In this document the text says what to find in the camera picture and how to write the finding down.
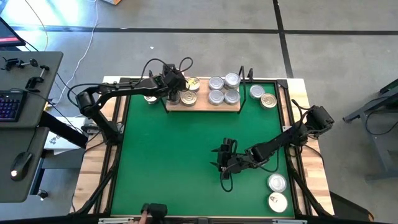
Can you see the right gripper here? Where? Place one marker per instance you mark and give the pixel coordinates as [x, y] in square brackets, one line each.
[234, 161]

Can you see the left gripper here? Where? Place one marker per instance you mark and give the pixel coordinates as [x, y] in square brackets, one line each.
[174, 84]

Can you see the blue salmon can gold lid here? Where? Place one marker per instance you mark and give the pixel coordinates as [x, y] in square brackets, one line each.
[151, 100]
[173, 99]
[269, 101]
[194, 84]
[189, 98]
[278, 202]

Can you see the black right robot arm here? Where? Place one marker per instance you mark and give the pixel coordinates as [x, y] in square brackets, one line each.
[280, 141]

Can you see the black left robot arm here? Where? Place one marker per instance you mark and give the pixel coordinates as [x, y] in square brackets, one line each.
[124, 88]

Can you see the green table mat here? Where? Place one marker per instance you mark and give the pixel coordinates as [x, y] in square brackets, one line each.
[186, 140]

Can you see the black rounded device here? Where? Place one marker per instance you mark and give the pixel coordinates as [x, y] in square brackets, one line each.
[157, 211]

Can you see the person's hand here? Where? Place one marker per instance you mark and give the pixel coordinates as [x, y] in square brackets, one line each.
[138, 221]

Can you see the orange wooden piece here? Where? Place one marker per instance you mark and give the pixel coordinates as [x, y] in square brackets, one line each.
[113, 1]

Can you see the black desk support beam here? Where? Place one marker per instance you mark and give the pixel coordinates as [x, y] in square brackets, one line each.
[62, 129]

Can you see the white printed box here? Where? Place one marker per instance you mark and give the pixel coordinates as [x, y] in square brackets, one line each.
[59, 141]

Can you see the dark grey desk top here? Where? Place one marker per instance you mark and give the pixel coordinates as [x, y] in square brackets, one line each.
[18, 140]
[40, 102]

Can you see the black desk clamp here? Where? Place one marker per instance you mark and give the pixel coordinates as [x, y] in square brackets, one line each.
[11, 63]
[32, 82]

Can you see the black keyboard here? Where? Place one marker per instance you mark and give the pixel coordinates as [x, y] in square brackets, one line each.
[11, 107]

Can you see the grey metal stand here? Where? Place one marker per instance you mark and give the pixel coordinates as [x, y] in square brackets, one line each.
[382, 146]

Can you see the black computer mouse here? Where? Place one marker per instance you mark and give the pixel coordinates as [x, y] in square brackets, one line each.
[21, 165]

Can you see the black monitor red glow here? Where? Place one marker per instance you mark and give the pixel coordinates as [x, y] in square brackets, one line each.
[7, 34]

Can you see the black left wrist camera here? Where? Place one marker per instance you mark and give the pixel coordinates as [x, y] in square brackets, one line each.
[169, 69]

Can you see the short black post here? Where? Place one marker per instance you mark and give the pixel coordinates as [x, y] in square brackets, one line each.
[151, 74]
[250, 74]

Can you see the wooden shelf black metal frame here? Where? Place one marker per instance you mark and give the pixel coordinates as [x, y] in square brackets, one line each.
[202, 105]

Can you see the silver metal bracket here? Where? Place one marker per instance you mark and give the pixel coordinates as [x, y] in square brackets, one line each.
[115, 220]
[289, 221]

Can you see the black metal rig frame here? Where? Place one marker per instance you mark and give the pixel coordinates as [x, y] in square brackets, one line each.
[281, 83]

